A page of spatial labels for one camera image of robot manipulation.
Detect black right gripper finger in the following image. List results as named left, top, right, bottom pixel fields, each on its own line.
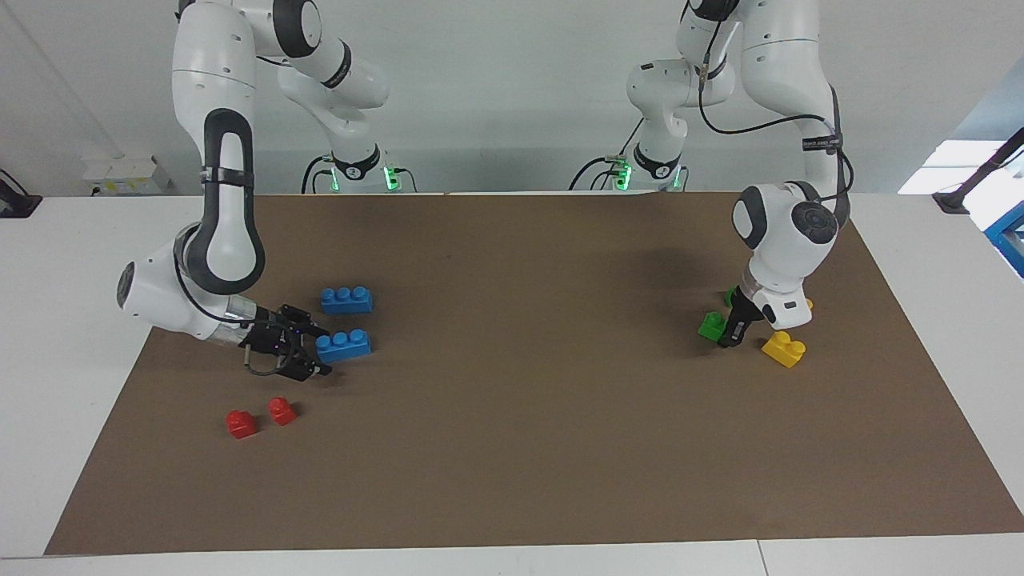
left=275, top=355, right=334, bottom=382
left=279, top=303, right=331, bottom=338

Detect blue three-stud toy brick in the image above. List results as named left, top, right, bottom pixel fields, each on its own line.
left=315, top=329, right=373, bottom=363
left=320, top=286, right=374, bottom=314

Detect brown paper table mat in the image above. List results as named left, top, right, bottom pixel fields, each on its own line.
left=44, top=192, right=1024, bottom=556

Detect black table clamp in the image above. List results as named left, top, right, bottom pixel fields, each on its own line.
left=0, top=170, right=42, bottom=218

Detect black right arm base cable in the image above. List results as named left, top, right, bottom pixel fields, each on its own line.
left=301, top=156, right=334, bottom=194

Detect black arm base cable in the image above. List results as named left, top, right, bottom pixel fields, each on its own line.
left=301, top=156, right=334, bottom=194
left=569, top=120, right=646, bottom=192

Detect black right arm forearm strap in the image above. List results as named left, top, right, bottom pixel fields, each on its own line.
left=200, top=163, right=256, bottom=191

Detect black left arm base cable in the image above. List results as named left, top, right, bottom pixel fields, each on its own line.
left=569, top=120, right=646, bottom=192

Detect white wall socket box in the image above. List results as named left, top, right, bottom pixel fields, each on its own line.
left=82, top=156, right=174, bottom=196

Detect black camera stand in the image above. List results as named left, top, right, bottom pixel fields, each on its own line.
left=932, top=128, right=1024, bottom=215

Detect blue frame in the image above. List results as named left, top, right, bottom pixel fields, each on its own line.
left=984, top=200, right=1024, bottom=279

